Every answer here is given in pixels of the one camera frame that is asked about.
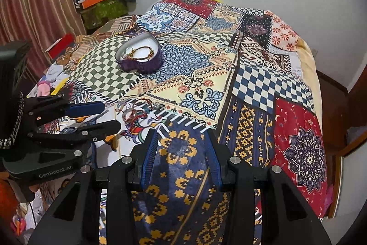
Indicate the green patterned storage box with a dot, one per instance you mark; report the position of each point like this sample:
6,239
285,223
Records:
99,14

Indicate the striped brown curtain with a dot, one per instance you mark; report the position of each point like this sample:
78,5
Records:
41,22

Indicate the pink plush toy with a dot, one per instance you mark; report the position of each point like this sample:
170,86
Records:
43,88

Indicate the striped orange brown blanket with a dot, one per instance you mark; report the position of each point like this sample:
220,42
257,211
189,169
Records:
82,44

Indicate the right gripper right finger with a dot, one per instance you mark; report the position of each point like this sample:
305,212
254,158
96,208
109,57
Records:
287,218

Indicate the orange shoe box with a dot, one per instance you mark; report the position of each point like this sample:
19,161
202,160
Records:
88,3

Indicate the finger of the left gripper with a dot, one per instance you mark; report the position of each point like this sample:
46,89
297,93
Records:
46,109
82,135

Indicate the purple heart-shaped jewelry box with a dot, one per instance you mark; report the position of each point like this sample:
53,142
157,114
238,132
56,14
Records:
141,53

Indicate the brown wooden door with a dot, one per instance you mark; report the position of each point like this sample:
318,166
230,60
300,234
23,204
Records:
356,117

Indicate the patchwork patterned bedspread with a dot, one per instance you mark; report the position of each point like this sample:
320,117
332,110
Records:
242,73

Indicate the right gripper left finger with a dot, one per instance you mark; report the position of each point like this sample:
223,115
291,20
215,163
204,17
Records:
74,216

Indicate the left hand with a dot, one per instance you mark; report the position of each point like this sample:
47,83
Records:
24,192

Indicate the red gift box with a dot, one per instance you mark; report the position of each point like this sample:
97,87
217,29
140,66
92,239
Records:
59,46

